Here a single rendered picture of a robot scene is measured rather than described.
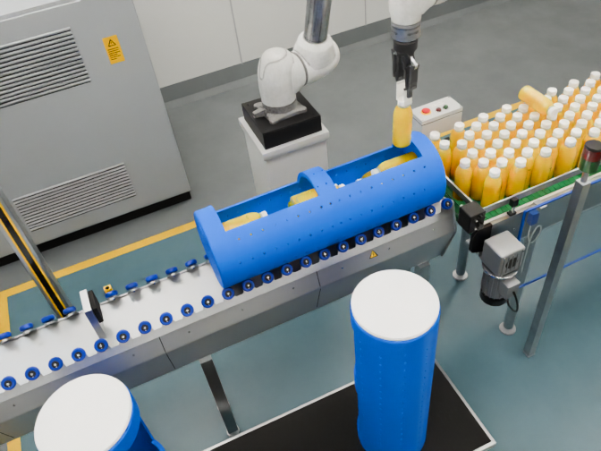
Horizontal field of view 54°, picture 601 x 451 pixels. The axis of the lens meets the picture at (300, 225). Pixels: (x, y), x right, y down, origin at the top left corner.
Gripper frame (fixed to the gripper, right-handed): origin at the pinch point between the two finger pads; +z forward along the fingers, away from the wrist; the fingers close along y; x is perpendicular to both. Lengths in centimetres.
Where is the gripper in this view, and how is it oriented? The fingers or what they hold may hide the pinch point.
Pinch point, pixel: (403, 93)
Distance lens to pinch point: 202.1
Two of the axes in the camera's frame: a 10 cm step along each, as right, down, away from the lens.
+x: 9.1, -3.6, 2.3
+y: 4.1, 6.2, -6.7
